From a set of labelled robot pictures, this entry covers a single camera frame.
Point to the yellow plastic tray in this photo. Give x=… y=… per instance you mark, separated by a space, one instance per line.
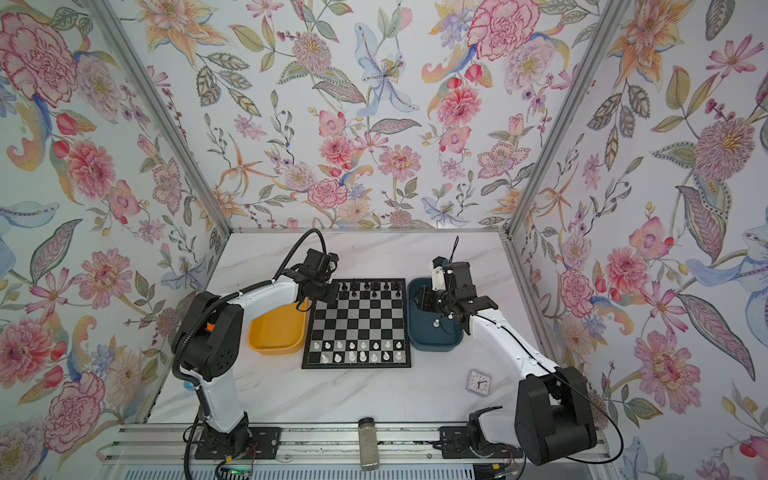
x=279 y=332

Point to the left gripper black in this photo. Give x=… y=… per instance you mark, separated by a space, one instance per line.
x=334 y=292

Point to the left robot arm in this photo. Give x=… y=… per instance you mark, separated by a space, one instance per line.
x=207 y=343

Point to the glass spice jar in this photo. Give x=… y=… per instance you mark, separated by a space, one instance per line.
x=368 y=444

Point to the black chess pieces row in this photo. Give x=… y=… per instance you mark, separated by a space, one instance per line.
x=369 y=289

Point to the teal plastic tray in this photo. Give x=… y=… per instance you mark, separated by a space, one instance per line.
x=421 y=333

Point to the small white alarm clock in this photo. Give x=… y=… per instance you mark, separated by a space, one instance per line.
x=479 y=383

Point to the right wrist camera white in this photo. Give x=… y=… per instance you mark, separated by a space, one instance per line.
x=437 y=273

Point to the white chess pieces row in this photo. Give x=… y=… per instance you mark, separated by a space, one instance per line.
x=356 y=353

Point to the black white chess board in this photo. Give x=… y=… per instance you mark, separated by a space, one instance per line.
x=351 y=320

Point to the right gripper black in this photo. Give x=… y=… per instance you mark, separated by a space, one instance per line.
x=437 y=301

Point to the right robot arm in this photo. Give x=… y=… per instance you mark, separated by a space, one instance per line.
x=552 y=417

